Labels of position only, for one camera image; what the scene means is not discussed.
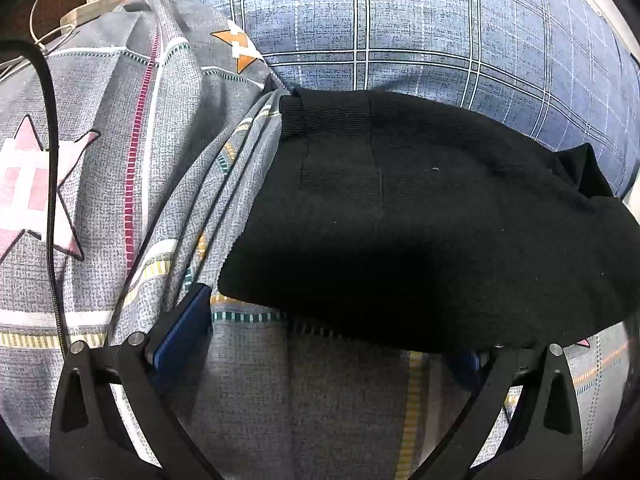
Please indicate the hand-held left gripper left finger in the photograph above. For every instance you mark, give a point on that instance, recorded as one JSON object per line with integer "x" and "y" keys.
{"x": 184, "y": 327}

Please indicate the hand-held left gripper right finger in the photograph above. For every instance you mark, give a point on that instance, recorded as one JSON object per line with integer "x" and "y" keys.
{"x": 471, "y": 361}

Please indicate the black pants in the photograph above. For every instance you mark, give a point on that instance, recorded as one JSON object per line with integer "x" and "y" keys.
{"x": 415, "y": 240}

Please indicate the grey patterned bed sheet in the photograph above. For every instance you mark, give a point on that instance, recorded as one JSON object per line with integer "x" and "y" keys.
{"x": 310, "y": 400}

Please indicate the grey patterned quilt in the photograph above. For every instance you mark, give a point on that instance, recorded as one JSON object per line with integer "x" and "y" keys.
{"x": 105, "y": 150}

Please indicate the blue plaid pillow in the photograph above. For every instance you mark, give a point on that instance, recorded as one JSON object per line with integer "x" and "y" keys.
{"x": 425, "y": 35}

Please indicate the white power strip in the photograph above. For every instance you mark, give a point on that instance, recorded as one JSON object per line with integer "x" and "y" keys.
{"x": 95, "y": 10}

